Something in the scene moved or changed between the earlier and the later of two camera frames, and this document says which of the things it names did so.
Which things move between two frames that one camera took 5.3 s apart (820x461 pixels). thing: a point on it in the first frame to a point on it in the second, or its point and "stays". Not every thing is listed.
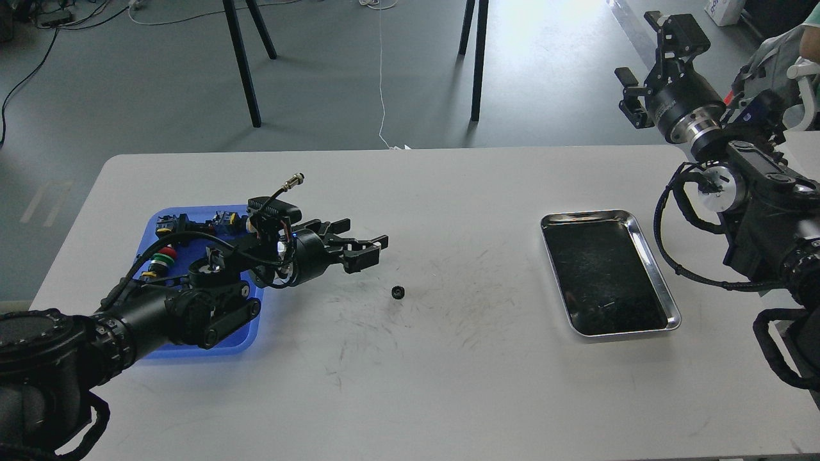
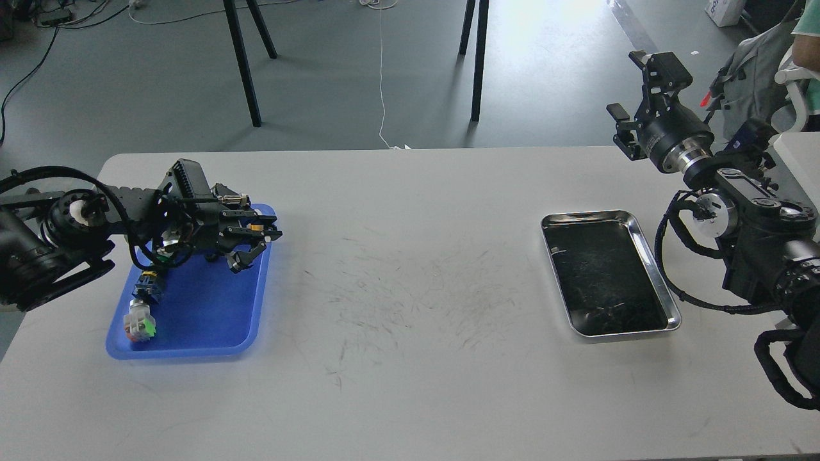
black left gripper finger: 357,255 to 237,260
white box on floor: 725,12 stays
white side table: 801,150 stays
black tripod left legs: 241,59 stays
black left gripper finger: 325,227 to 255,224
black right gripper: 683,105 to 671,134
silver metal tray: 606,277 stays
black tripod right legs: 482,28 stays
